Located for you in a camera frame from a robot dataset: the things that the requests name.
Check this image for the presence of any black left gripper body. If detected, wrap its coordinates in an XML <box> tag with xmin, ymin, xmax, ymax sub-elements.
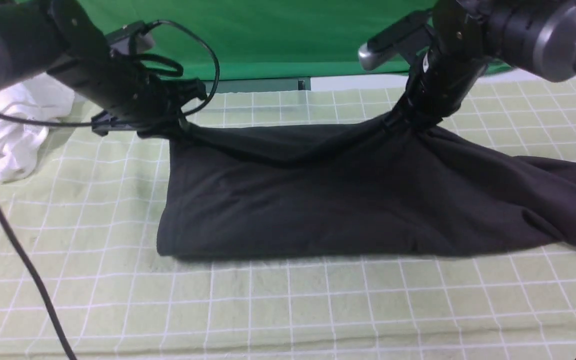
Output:
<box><xmin>47</xmin><ymin>50</ymin><xmax>209</xmax><ymax>137</ymax></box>

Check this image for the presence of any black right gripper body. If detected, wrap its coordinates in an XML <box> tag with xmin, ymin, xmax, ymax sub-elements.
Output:
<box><xmin>382</xmin><ymin>47</ymin><xmax>490</xmax><ymax>132</ymax></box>

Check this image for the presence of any dark gray long-sleeve top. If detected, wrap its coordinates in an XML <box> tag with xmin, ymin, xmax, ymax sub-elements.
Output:
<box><xmin>156</xmin><ymin>116</ymin><xmax>576</xmax><ymax>261</ymax></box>

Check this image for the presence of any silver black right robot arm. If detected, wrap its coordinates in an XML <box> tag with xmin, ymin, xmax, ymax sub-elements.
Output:
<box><xmin>358</xmin><ymin>0</ymin><xmax>576</xmax><ymax>130</ymax></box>

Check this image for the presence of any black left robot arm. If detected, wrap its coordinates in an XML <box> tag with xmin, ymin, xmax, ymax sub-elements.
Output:
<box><xmin>0</xmin><ymin>0</ymin><xmax>220</xmax><ymax>139</ymax></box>

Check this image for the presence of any green backdrop cloth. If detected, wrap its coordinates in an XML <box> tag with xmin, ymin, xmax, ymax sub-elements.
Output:
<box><xmin>0</xmin><ymin>0</ymin><xmax>514</xmax><ymax>83</ymax></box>

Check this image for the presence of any crumpled white garment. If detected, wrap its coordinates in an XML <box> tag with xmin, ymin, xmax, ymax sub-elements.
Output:
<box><xmin>0</xmin><ymin>74</ymin><xmax>76</xmax><ymax>183</ymax></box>

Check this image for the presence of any light green checkered tablecloth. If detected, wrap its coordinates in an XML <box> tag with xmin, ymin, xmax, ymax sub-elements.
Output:
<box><xmin>0</xmin><ymin>74</ymin><xmax>576</xmax><ymax>360</ymax></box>

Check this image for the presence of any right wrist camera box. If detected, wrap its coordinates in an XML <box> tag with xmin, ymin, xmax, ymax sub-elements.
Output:
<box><xmin>358</xmin><ymin>9</ymin><xmax>434</xmax><ymax>72</ymax></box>

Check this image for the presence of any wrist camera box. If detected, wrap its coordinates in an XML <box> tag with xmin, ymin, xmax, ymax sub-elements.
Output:
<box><xmin>358</xmin><ymin>9</ymin><xmax>434</xmax><ymax>72</ymax></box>
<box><xmin>105</xmin><ymin>20</ymin><xmax>156</xmax><ymax>55</ymax></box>

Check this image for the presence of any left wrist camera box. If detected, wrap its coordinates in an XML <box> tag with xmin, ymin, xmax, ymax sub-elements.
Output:
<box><xmin>105</xmin><ymin>20</ymin><xmax>156</xmax><ymax>55</ymax></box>

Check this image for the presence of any dark green base plate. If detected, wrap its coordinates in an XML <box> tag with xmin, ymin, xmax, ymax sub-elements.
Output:
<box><xmin>215</xmin><ymin>77</ymin><xmax>311</xmax><ymax>94</ymax></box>

